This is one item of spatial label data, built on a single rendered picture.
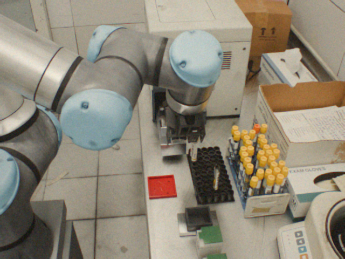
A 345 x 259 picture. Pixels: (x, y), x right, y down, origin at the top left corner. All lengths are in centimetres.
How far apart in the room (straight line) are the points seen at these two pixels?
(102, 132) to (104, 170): 178
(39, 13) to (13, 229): 179
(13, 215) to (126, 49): 34
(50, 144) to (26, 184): 11
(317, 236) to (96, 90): 52
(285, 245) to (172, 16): 64
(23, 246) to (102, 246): 117
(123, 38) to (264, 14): 95
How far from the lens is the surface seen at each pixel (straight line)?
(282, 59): 138
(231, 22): 101
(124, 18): 236
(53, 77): 43
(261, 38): 146
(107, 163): 223
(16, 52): 44
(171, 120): 69
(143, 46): 53
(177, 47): 50
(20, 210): 68
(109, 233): 191
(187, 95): 55
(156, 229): 85
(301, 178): 90
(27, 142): 71
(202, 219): 85
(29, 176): 69
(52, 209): 87
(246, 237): 85
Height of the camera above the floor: 157
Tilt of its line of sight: 40 degrees down
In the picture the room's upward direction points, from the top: straight up
